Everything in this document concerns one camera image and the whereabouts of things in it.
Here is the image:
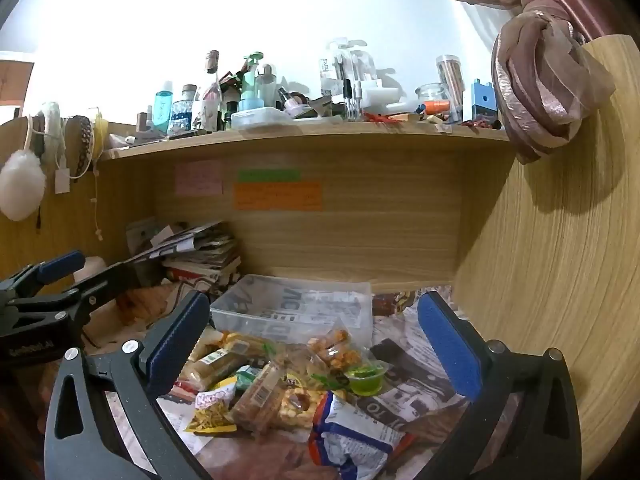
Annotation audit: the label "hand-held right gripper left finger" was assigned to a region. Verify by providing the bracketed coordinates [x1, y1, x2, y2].
[44, 290, 211, 480]

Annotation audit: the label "corked clear bottle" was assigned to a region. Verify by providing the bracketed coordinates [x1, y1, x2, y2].
[202, 50, 223, 131]

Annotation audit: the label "white fluffy pompom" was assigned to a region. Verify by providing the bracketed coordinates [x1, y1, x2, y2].
[0, 149, 42, 222]

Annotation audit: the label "small green packet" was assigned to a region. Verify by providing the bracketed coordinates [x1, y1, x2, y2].
[235, 365, 262, 391]

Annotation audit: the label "clear blister pack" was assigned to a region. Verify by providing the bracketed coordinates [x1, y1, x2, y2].
[320, 37, 378, 96]

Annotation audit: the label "yellow snack packet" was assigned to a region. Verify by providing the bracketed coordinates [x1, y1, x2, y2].
[185, 377, 238, 433]

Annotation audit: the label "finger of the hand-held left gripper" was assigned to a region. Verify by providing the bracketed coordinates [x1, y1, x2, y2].
[0, 250, 87, 306]
[7, 255, 163, 328]

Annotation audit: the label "green jelly cup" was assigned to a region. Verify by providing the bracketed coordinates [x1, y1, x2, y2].
[344, 360, 391, 396]

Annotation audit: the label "blue white snack packet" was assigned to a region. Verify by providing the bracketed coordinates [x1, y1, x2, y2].
[307, 390, 416, 480]

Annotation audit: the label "tan biscuit packet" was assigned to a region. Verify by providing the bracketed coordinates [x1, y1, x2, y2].
[220, 330, 278, 361]

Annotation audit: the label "metal forks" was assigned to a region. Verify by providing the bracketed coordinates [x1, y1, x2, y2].
[342, 80, 363, 121]

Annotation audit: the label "green sticky note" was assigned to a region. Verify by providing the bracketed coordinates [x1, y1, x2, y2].
[238, 169, 302, 183]

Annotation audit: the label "blue box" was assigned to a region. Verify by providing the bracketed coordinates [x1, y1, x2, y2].
[470, 79, 497, 123]

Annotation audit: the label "clear bottle silver cap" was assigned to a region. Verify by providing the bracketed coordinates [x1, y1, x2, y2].
[257, 64, 278, 108]

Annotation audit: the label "orange sticky note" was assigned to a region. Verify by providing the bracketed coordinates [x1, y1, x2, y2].
[234, 181, 323, 211]

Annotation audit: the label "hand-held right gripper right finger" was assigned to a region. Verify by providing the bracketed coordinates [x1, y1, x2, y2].
[416, 290, 583, 480]

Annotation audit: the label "tall clear canister of sticks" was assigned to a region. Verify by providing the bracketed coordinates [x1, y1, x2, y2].
[435, 54, 466, 121]

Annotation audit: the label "red white packet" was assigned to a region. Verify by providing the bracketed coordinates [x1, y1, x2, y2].
[172, 380, 201, 403]

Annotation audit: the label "jar of blue beads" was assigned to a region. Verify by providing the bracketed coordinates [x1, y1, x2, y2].
[170, 100, 193, 135]

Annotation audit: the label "blue liquid bottle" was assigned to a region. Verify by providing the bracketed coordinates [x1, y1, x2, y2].
[152, 81, 174, 131]

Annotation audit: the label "pink sticky note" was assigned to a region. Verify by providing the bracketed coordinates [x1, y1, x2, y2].
[175, 161, 223, 196]

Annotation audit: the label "clear plastic container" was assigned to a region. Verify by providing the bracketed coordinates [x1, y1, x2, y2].
[209, 274, 375, 348]

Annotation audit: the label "green pump bottle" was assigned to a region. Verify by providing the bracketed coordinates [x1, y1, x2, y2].
[239, 51, 266, 111]

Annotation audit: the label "tied pink curtain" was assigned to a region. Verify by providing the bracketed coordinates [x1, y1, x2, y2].
[407, 0, 616, 166]

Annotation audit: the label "glass jar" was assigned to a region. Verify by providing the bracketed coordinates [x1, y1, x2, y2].
[416, 83, 451, 113]

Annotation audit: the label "clear lidded plastic box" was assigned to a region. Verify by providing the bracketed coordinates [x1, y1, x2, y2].
[231, 107, 295, 131]

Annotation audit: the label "clear bag of orange snacks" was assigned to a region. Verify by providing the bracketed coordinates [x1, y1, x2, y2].
[306, 327, 373, 373]

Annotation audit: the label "newspaper sheet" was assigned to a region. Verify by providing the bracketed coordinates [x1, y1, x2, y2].
[160, 287, 481, 480]

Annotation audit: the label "stack of magazines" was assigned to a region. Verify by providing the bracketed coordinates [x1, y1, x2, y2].
[125, 217, 243, 291]

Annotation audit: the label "brown cracker packet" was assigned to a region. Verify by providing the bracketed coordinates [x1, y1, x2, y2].
[227, 362, 286, 433]

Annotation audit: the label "white box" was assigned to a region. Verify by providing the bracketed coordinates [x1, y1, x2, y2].
[360, 80, 401, 111]

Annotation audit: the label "brown beaded hairband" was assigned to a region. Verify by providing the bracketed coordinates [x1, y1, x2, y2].
[75, 115, 96, 178]

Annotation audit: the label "white fluffy hairband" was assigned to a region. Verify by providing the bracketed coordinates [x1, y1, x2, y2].
[30, 101, 63, 161]

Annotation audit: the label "wooden shelf board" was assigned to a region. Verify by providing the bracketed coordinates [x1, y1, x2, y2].
[95, 120, 516, 161]

